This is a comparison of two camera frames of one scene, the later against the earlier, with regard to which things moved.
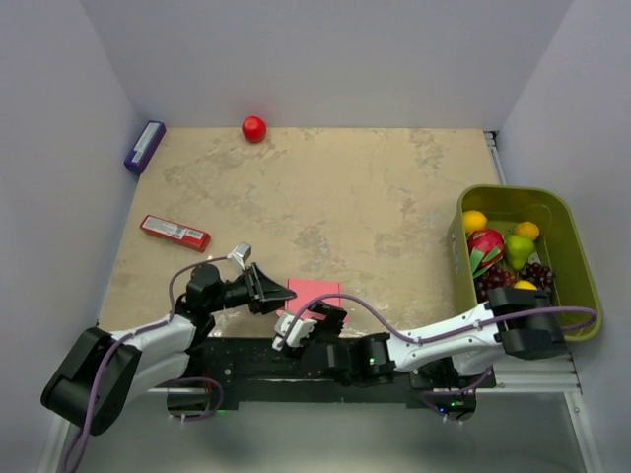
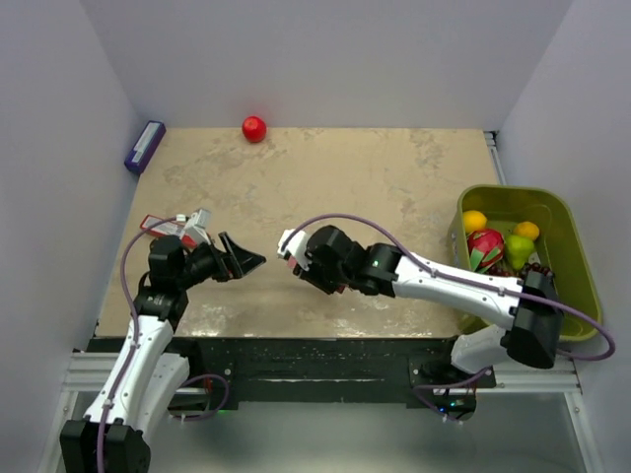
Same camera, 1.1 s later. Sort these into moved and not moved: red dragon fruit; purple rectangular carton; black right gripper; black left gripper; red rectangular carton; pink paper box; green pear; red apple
Moved: black right gripper; pink paper box; black left gripper
Not moved: red dragon fruit; purple rectangular carton; red rectangular carton; red apple; green pear
